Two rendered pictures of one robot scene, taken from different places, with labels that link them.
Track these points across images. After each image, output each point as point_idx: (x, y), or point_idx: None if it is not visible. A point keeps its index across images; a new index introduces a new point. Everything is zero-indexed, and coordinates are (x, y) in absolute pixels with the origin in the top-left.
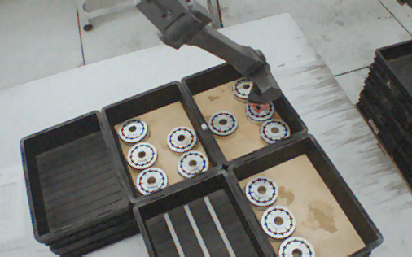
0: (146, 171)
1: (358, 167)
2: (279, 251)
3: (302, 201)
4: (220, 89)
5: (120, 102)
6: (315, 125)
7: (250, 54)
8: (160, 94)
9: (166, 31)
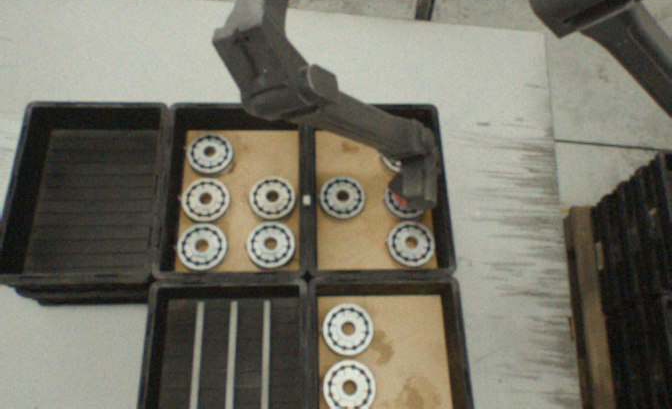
0: (202, 227)
1: (520, 341)
2: None
3: (400, 368)
4: None
5: (204, 104)
6: (486, 245)
7: (406, 138)
8: None
9: (253, 98)
